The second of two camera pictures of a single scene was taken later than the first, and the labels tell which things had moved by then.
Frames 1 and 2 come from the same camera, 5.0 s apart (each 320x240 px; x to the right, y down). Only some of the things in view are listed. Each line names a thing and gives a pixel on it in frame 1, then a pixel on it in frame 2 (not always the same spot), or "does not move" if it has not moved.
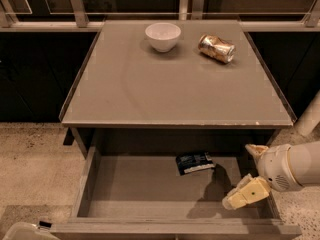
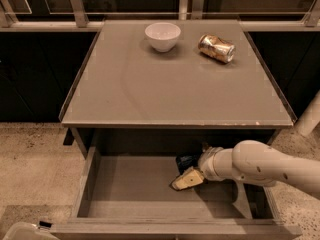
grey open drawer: (169, 197) does not move
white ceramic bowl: (163, 36) does not move
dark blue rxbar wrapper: (195, 161) does not move
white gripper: (277, 166) → (208, 165)
